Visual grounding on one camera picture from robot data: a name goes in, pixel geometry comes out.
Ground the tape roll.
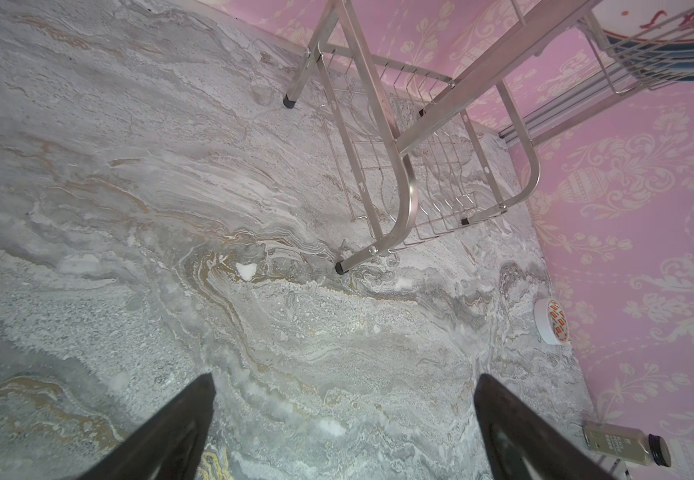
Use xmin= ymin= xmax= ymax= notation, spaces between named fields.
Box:
xmin=534 ymin=298 xmax=569 ymax=345

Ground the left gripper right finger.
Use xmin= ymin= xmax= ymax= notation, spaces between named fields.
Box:
xmin=473 ymin=374 xmax=611 ymax=480

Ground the silver wire dish rack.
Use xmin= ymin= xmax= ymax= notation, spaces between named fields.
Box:
xmin=283 ymin=1 xmax=668 ymax=274

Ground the blue striped plate front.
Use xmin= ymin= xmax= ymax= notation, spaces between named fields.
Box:
xmin=613 ymin=44 xmax=694 ymax=83

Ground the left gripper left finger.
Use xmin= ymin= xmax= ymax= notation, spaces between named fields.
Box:
xmin=81 ymin=373 xmax=216 ymax=479

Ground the orange sunburst plate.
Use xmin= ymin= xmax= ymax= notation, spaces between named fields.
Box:
xmin=592 ymin=0 xmax=694 ymax=50

